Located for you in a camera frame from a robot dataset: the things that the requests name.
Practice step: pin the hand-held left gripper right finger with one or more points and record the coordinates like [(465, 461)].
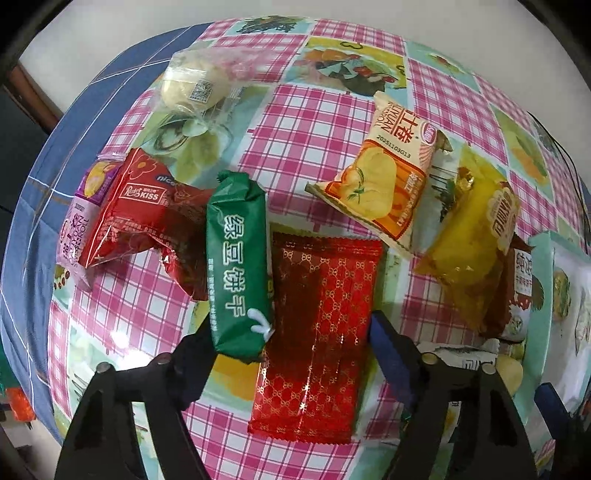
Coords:
[(392, 355)]

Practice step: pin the yellow translucent snack packet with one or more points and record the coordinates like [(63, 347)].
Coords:
[(475, 240)]

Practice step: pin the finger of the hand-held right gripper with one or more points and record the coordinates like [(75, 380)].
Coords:
[(551, 404)]

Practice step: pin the brown wooden rail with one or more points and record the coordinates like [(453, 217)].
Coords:
[(32, 97)]

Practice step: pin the orange plastic object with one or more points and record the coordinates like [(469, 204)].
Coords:
[(21, 404)]

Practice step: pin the red flower print snack packet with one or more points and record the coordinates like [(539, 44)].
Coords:
[(138, 203)]

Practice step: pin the red gold patterned packet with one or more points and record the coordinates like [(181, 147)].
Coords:
[(323, 332)]

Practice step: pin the blue cloth with white lines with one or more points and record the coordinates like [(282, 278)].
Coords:
[(46, 157)]

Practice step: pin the cream orange chip packet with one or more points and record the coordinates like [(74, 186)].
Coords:
[(388, 184)]

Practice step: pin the brown milk snack packet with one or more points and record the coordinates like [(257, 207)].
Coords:
[(521, 286)]

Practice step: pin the clear bag with bun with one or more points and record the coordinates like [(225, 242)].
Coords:
[(184, 87)]

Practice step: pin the purple snack packet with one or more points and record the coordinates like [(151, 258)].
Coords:
[(76, 226)]

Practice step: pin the teal cardboard box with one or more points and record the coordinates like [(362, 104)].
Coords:
[(540, 286)]

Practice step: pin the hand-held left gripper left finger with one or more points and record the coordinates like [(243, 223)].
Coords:
[(191, 367)]

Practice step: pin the white corn print packet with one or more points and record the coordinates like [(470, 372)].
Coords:
[(461, 354)]

